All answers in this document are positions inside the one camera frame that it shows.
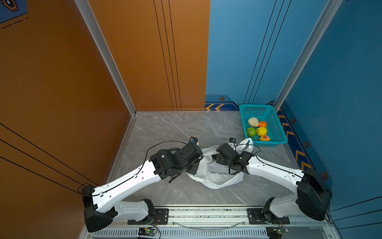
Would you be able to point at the beige round fruit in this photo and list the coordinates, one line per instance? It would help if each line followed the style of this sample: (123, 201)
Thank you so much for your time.
(253, 122)

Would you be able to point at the yellow fruit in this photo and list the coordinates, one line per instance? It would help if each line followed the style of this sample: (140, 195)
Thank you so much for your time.
(261, 131)

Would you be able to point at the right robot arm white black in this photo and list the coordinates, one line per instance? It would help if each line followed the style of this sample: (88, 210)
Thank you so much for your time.
(310, 194)

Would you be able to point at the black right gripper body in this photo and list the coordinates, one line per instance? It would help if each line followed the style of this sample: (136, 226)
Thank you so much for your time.
(221, 162)

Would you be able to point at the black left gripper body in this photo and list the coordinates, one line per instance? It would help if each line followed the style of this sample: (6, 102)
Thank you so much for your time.
(192, 169)

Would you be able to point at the red yellow peach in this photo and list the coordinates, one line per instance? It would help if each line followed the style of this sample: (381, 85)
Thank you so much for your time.
(264, 138)

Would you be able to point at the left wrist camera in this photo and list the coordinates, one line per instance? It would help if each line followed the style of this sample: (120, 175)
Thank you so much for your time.
(194, 140)

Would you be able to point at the green apple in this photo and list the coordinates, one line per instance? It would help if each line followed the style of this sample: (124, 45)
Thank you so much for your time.
(251, 132)

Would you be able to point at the teal plastic basket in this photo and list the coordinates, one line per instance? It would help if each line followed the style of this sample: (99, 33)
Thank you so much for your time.
(263, 113)

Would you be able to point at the green circuit board left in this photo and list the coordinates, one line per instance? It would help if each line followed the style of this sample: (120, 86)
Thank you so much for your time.
(147, 232)

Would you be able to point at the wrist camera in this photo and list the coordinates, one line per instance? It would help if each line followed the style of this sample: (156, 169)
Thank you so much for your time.
(232, 141)
(194, 140)

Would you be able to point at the white plastic bag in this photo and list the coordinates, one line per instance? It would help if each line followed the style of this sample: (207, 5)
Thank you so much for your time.
(216, 176)

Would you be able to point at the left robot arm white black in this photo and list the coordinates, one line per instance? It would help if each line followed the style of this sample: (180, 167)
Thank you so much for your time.
(105, 204)

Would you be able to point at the aluminium corner post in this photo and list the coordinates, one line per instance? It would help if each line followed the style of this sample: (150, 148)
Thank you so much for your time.
(100, 41)
(314, 38)

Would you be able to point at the aluminium corner post left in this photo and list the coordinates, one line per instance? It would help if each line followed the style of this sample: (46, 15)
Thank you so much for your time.
(100, 41)

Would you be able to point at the aluminium corner post right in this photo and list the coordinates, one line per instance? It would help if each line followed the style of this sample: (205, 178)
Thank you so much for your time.
(314, 38)

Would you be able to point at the green circuit board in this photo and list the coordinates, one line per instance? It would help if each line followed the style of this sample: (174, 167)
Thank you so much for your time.
(279, 232)
(147, 232)

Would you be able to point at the orange tangerine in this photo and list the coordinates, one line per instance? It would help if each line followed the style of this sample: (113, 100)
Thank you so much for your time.
(262, 124)

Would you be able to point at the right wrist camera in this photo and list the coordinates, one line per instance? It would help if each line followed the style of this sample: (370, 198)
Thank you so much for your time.
(232, 141)

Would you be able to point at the green circuit board right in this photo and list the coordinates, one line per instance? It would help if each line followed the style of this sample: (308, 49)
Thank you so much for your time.
(279, 232)

